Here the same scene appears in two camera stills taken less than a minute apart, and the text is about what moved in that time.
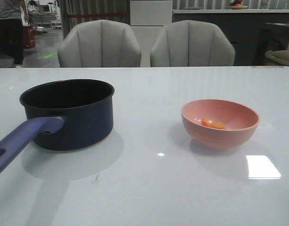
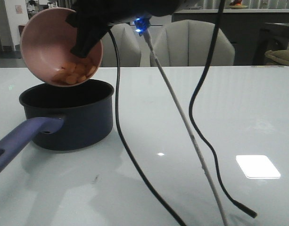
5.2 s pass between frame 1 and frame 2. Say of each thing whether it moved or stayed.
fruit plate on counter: stayed
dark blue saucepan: stayed
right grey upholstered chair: stayed
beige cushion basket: stayed
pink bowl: moved
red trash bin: moved
